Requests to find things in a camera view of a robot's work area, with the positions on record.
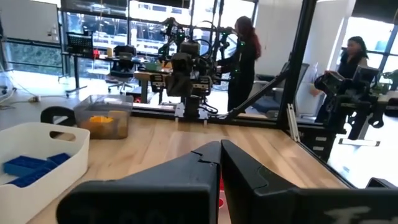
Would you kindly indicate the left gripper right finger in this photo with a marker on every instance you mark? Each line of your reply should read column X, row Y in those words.
column 280, row 205

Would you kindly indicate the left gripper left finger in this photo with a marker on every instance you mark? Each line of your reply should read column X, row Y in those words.
column 155, row 202

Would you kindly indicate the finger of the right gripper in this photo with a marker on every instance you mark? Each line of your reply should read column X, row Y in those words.
column 174, row 81
column 186, row 81

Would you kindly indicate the red toy brick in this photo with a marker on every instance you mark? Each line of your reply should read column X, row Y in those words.
column 221, row 186

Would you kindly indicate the blue toy brick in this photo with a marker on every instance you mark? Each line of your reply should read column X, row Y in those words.
column 59, row 157
column 23, row 164
column 29, row 180

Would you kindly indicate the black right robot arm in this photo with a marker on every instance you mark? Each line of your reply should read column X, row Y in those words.
column 191, row 105

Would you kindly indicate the wooden desk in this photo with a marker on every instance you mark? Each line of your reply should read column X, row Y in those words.
column 152, row 76

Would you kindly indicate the black office chair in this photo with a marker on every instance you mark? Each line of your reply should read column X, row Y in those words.
column 124, row 65

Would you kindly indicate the person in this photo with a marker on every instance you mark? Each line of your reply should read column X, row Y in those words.
column 242, row 68
column 351, row 62

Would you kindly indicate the smoky grey plastic bin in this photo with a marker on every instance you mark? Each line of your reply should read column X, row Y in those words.
column 84, row 109

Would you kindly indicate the white plastic bin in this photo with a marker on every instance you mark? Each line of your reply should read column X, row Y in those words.
column 62, row 186

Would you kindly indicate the black stand with panel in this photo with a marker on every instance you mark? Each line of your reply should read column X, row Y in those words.
column 80, row 45

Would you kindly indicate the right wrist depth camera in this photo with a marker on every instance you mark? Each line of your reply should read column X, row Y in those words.
column 190, row 48

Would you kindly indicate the black table edge rail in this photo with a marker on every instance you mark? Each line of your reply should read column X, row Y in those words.
column 155, row 110
column 308, row 137

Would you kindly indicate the black diagonal frame brace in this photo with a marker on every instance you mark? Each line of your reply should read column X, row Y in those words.
column 258, row 93

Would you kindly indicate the silver corner bracket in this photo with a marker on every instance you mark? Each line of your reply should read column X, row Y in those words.
column 293, row 124

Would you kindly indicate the black frame post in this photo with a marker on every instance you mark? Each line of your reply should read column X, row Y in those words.
column 297, row 62

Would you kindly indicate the black rounded frame foot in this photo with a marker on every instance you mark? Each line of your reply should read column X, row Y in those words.
column 46, row 113

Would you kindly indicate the white wall board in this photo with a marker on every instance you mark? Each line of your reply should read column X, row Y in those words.
column 31, row 20

